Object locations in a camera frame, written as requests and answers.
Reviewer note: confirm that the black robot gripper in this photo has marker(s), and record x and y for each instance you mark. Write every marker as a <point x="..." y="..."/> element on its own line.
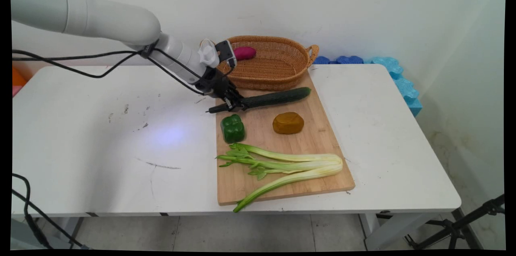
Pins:
<point x="215" y="84"/>

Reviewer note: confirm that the dark green cucumber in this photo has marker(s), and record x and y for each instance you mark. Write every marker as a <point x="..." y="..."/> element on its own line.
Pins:
<point x="278" y="97"/>

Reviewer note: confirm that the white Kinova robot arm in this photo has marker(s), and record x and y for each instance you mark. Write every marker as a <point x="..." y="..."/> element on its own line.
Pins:
<point x="113" y="20"/>

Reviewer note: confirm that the green bell pepper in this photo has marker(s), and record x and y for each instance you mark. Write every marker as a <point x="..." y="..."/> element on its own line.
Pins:
<point x="232" y="128"/>

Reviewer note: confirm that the purple sweet potato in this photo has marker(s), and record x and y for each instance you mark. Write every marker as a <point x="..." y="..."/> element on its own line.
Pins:
<point x="246" y="52"/>

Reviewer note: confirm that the woven wicker basket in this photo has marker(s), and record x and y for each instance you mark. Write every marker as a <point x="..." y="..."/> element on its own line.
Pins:
<point x="274" y="66"/>

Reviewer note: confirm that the brown potato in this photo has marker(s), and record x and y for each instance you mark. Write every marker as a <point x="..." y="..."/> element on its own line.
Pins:
<point x="288" y="123"/>

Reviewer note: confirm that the celery stalk bunch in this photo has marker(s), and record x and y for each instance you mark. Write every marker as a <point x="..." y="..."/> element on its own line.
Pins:
<point x="298" y="163"/>

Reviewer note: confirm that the wooden cutting board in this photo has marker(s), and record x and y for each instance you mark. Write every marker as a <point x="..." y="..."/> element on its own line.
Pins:
<point x="314" y="143"/>

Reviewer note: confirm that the small dark blue foam piece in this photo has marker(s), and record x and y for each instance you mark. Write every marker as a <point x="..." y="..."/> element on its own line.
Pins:
<point x="321" y="61"/>

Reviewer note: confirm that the wide dark blue foam piece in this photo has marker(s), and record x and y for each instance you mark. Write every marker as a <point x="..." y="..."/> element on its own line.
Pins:
<point x="350" y="60"/>

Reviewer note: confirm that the light blue foam mat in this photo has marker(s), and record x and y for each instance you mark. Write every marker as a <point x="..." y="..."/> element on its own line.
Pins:
<point x="405" y="86"/>

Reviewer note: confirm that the white table leg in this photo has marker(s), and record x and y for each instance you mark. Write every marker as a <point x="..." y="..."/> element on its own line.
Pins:
<point x="387" y="232"/>
<point x="68" y="229"/>

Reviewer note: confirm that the orange object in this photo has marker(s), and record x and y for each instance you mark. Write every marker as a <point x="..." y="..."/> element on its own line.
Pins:
<point x="18" y="78"/>

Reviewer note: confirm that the black tripod stand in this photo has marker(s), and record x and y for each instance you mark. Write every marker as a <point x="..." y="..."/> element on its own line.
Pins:
<point x="459" y="225"/>

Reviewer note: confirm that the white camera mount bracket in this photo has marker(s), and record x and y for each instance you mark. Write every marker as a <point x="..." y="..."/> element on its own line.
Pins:
<point x="208" y="54"/>

